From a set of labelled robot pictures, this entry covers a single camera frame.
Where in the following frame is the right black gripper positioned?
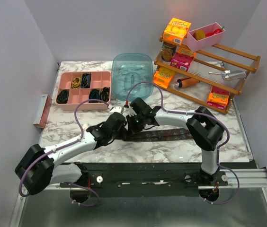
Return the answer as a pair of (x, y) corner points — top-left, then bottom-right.
(125, 113), (146, 137)

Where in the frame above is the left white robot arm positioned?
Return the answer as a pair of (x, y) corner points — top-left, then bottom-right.
(15, 113), (126, 196)

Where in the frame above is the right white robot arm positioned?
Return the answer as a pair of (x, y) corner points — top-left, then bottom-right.
(126, 98), (225, 185)

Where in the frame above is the black yellow rolled tie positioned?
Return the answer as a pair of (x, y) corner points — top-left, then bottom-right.
(100, 87), (110, 103)

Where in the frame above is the teal black rolled tie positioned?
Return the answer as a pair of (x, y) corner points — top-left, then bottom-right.
(89, 89), (100, 103)

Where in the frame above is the orange box lower left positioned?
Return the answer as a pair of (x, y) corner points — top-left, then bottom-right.
(153, 67), (176, 88)

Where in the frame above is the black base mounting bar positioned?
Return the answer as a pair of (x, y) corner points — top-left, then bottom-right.
(60, 162), (229, 198)

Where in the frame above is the blue transparent plastic tub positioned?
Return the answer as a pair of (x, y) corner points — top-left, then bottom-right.
(111, 53), (153, 101)

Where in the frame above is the orange pump bottle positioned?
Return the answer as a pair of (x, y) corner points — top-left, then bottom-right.
(173, 77), (200, 88)

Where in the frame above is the dark blue rolled tie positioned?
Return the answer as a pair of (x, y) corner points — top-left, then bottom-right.
(80, 73), (91, 88)

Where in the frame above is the pink compartment organizer tray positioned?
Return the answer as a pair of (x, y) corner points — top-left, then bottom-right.
(55, 71), (112, 111)

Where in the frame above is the dark green rolled tie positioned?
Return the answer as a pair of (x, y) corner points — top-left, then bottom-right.
(56, 89), (69, 104)

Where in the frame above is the pink box middle shelf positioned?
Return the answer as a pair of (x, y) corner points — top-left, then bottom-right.
(170, 48), (197, 71)

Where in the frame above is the yellow label can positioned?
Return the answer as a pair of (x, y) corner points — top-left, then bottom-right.
(161, 42), (177, 62)

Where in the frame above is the orange pink box lower right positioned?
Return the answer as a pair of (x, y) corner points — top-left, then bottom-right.
(206, 86), (230, 110)

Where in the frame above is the wooden tiered shelf rack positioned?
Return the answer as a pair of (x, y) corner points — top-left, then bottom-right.
(154, 44), (261, 114)

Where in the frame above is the pink rectangular bin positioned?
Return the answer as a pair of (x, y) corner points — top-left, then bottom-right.
(186, 22), (225, 52)

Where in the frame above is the orange box top shelf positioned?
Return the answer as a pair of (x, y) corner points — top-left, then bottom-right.
(162, 18), (191, 44)

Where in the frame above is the metal scoop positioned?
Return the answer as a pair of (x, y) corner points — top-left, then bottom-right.
(208, 70), (247, 81)

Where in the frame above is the brown round toy fruit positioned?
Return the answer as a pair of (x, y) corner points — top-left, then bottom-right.
(194, 30), (206, 41)

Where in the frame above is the red toy pepper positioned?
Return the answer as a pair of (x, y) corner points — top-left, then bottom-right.
(205, 27), (224, 37)

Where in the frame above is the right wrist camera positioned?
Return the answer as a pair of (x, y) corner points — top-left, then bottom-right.
(128, 106), (137, 117)

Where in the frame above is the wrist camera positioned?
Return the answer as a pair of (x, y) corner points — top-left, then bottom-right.
(128, 106), (137, 117)
(109, 106), (124, 114)

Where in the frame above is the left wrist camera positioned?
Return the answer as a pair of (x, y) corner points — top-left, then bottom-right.
(109, 106), (124, 114)

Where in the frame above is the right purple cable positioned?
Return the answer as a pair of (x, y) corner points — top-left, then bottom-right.
(124, 81), (240, 206)

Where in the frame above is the purple cable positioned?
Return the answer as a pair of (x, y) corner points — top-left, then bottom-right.
(18, 99), (112, 208)
(124, 81), (240, 206)

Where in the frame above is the pink white box at wall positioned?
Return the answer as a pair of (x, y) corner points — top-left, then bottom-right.
(33, 94), (52, 129)

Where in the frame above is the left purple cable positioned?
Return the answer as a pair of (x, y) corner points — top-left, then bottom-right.
(18, 99), (112, 208)

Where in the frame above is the aluminium rail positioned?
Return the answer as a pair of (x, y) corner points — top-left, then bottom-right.
(197, 167), (267, 190)

